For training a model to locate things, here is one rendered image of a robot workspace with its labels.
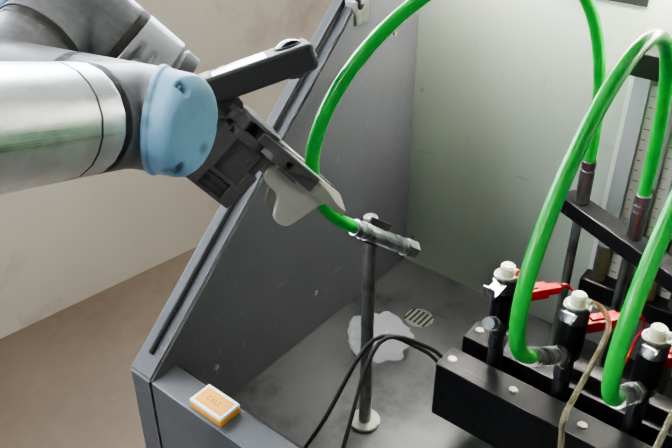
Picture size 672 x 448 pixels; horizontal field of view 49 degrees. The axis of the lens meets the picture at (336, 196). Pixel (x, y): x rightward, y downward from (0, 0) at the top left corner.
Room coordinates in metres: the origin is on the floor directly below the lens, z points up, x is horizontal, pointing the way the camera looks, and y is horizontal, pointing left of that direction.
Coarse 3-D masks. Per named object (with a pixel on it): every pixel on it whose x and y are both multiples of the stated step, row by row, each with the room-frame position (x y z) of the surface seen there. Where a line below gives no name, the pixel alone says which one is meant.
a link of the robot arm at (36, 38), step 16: (0, 16) 0.56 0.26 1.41; (16, 16) 0.55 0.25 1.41; (32, 16) 0.56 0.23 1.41; (0, 32) 0.54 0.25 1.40; (16, 32) 0.54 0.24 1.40; (32, 32) 0.55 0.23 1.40; (48, 32) 0.55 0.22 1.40; (64, 32) 0.56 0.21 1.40; (0, 48) 0.52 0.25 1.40; (16, 48) 0.52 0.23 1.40; (32, 48) 0.52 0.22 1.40; (48, 48) 0.52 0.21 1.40; (64, 48) 0.55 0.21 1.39
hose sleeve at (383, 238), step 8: (360, 224) 0.64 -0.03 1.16; (368, 224) 0.65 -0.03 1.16; (360, 232) 0.64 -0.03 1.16; (368, 232) 0.65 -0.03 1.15; (376, 232) 0.65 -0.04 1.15; (384, 232) 0.66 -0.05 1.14; (368, 240) 0.65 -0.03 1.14; (376, 240) 0.65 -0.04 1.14; (384, 240) 0.65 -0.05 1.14; (392, 240) 0.66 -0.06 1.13; (400, 240) 0.67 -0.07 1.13; (408, 240) 0.68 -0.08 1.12; (392, 248) 0.66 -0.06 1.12; (400, 248) 0.66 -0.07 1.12; (408, 248) 0.67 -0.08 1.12
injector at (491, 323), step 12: (492, 300) 0.64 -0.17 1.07; (504, 300) 0.63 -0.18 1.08; (492, 312) 0.63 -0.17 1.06; (504, 312) 0.63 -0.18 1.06; (492, 324) 0.61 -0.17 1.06; (504, 324) 0.63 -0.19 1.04; (492, 336) 0.63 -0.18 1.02; (504, 336) 0.63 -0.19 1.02; (492, 348) 0.63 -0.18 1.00; (492, 360) 0.63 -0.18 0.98
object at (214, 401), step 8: (208, 392) 0.60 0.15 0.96; (216, 392) 0.60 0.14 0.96; (200, 400) 0.59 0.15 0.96; (208, 400) 0.59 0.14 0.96; (216, 400) 0.59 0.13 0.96; (224, 400) 0.59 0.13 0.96; (216, 408) 0.58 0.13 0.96; (224, 408) 0.58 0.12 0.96; (208, 416) 0.58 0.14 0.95; (232, 416) 0.58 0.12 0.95
